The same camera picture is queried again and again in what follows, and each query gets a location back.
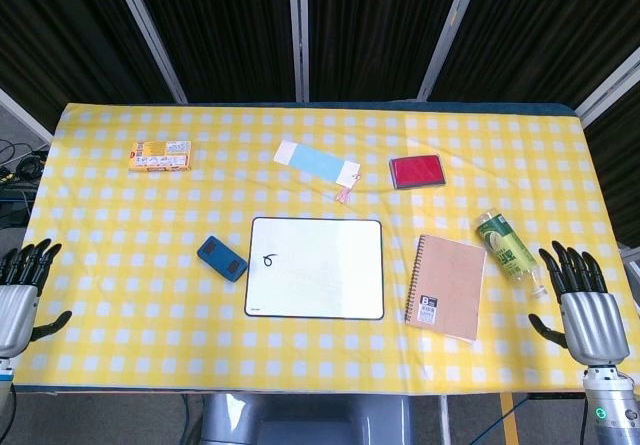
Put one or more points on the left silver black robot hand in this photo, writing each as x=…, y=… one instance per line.
x=17, y=305

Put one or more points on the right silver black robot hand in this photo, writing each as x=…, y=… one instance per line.
x=592, y=322

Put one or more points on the blue whiteboard eraser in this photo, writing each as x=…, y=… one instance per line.
x=222, y=259

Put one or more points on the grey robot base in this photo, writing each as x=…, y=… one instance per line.
x=305, y=419

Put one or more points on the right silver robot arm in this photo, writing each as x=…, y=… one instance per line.
x=611, y=405

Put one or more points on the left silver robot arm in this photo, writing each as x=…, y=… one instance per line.
x=4, y=395

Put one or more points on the small white whiteboard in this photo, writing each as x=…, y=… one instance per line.
x=315, y=268

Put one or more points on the green label plastic bottle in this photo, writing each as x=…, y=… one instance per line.
x=507, y=251

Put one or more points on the brown spiral notebook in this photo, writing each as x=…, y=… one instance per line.
x=446, y=288

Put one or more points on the yellow cardboard box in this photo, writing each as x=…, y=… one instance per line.
x=160, y=155

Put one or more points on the red ink stamp pad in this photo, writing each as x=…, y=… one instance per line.
x=418, y=171

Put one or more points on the yellow white checkered tablecloth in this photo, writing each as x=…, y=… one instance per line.
x=320, y=355

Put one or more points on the blue white bookmark with tassel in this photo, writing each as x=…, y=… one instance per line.
x=317, y=163

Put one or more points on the white partition frame post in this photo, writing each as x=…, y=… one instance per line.
x=22, y=117
x=448, y=32
x=148, y=33
x=298, y=32
x=607, y=96

